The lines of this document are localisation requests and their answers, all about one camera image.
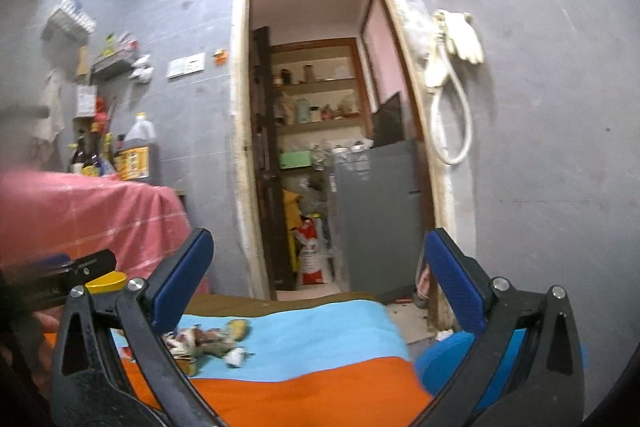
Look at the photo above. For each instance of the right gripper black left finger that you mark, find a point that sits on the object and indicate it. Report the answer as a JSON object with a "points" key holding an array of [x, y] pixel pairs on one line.
{"points": [[90, 386]]}

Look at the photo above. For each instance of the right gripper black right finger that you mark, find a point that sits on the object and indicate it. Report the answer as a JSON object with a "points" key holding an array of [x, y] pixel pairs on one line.
{"points": [[483, 303]]}

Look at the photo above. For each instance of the red white wrapper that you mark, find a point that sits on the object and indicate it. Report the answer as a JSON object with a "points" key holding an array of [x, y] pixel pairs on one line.
{"points": [[193, 342]]}

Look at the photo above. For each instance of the white blue wrapper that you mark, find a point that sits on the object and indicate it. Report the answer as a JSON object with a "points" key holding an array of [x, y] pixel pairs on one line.
{"points": [[236, 357]]}

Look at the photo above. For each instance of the yellow red seasoning packet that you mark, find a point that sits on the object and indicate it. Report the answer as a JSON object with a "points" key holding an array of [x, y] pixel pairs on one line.
{"points": [[187, 365]]}

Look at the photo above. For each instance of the potato slice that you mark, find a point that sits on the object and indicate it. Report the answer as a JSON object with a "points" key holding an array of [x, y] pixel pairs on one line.
{"points": [[238, 329]]}

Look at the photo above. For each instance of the person left hand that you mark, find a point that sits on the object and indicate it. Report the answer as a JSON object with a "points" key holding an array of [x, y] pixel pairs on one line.
{"points": [[26, 336]]}

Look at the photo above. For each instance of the pink checked cloth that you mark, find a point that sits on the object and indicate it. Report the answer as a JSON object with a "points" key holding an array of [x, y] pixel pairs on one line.
{"points": [[48, 213]]}

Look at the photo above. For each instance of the yellow plastic bowl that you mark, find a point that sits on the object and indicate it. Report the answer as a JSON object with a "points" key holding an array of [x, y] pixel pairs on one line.
{"points": [[108, 283]]}

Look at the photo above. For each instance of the blue plastic basin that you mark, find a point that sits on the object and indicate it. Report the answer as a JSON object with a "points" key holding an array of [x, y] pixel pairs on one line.
{"points": [[450, 366]]}

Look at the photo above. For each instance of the dark sauce bottle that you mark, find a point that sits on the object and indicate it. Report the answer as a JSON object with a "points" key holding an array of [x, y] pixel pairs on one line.
{"points": [[92, 166]]}

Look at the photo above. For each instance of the hanging white rag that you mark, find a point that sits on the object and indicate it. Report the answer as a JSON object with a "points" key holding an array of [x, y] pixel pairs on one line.
{"points": [[47, 128]]}

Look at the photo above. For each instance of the large soy sauce jug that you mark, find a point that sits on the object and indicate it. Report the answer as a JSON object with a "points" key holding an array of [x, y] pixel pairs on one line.
{"points": [[137, 156]]}

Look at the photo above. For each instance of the blue orange table cloth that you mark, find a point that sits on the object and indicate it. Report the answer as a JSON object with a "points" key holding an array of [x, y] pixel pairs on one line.
{"points": [[340, 364]]}

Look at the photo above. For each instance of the red white rice sack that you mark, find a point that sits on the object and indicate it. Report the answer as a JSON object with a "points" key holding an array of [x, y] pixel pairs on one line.
{"points": [[313, 264]]}

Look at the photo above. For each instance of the green box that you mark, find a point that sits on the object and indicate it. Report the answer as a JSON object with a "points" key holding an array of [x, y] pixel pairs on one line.
{"points": [[295, 159]]}

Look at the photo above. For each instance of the wooden shelf unit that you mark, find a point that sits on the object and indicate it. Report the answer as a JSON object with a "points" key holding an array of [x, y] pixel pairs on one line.
{"points": [[321, 98]]}

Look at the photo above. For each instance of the white rubber gloves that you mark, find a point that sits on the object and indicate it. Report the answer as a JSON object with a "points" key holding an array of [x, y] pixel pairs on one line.
{"points": [[452, 35]]}

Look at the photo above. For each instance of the white wall switch plate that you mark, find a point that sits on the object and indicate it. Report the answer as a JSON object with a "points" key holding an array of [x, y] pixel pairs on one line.
{"points": [[186, 65]]}

